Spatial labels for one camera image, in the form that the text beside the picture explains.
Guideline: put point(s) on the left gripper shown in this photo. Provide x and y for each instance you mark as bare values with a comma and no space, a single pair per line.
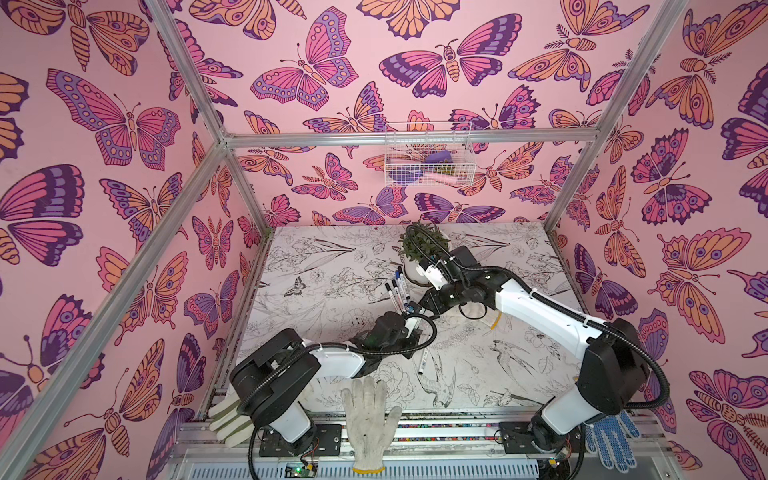
412,340

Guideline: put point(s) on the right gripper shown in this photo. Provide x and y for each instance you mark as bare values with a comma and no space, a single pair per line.
437,264

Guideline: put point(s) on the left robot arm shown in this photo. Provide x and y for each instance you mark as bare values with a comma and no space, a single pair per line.
269,382

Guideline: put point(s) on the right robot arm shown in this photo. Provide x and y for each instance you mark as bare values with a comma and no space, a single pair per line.
616,372

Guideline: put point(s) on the white glove on table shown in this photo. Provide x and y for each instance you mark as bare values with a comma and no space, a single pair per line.
491,319

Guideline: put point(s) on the white potted green plant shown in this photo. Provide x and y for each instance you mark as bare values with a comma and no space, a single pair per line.
421,242

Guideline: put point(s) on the white glove front edge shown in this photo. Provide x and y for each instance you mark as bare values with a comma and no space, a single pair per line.
370,428

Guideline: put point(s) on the small circuit board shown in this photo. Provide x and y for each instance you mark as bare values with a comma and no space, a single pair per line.
298,470

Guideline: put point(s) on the striped glove left edge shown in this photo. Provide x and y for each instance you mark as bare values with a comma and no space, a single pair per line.
229,426

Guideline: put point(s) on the blue dotted glove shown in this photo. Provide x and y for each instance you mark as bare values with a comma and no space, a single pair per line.
609,438

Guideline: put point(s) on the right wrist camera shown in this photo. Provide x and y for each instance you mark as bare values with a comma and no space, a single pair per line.
438,272

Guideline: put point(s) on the white wire wall basket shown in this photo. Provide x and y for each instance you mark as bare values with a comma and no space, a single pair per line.
429,158

